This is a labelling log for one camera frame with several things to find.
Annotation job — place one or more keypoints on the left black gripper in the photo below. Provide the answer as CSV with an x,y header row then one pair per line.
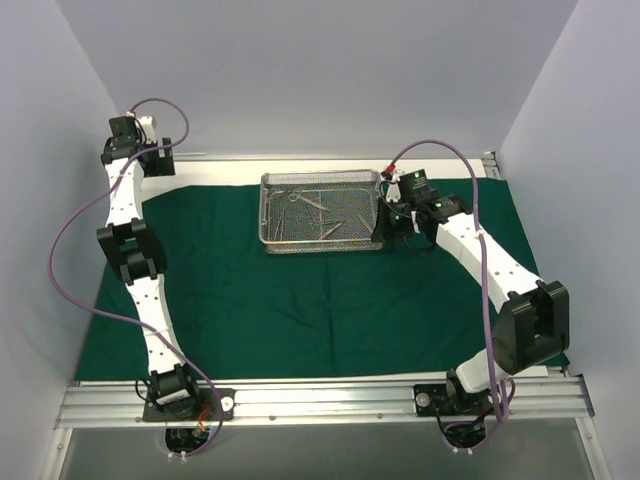
x,y
161,160

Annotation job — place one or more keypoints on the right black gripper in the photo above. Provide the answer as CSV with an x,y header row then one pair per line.
x,y
381,222

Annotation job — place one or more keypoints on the green surgical cloth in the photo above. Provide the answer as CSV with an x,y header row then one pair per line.
x,y
241,313

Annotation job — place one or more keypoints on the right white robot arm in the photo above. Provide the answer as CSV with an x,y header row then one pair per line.
x,y
527,319

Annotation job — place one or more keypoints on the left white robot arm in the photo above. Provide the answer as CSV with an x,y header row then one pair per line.
x,y
137,258

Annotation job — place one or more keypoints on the silver surgical scissors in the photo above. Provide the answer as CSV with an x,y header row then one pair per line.
x,y
300,196

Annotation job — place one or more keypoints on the silver forceps centre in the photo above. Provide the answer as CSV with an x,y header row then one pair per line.
x,y
320,225

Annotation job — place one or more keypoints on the silver forceps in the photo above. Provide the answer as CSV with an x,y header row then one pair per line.
x,y
278,234
320,225

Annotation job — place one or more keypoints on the metal mesh instrument tray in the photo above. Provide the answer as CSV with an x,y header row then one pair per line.
x,y
349,194

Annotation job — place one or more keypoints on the silver forceps left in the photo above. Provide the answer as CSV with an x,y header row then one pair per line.
x,y
278,234

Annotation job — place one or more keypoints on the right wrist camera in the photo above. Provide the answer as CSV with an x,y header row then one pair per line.
x,y
414,188

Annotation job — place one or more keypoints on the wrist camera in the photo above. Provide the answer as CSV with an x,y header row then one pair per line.
x,y
414,188
125,127

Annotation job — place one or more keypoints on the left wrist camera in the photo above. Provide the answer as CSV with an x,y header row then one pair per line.
x,y
125,127

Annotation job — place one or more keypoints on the aluminium right side rail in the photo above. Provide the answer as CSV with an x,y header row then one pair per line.
x,y
490,165

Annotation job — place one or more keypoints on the aluminium rail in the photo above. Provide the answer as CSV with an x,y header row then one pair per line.
x,y
543,394
490,165

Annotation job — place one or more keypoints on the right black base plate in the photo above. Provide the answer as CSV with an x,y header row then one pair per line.
x,y
431,399

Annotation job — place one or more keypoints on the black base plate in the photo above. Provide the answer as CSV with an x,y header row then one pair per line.
x,y
431,399
205,408

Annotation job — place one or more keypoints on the aluminium front rail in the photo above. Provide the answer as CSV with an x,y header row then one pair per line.
x,y
543,394

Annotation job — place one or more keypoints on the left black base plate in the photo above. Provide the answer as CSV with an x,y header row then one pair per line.
x,y
205,408

